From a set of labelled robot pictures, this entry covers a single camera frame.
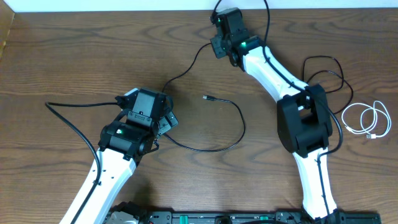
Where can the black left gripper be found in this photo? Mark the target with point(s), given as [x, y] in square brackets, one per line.
[166, 122]

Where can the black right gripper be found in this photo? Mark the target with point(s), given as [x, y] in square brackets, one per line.
[217, 43]

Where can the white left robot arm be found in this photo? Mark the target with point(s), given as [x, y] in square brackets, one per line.
[145, 116]

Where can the black mounting rail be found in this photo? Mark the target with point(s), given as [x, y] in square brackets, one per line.
[128, 212]

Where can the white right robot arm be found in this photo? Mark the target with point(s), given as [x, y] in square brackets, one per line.
[303, 116]

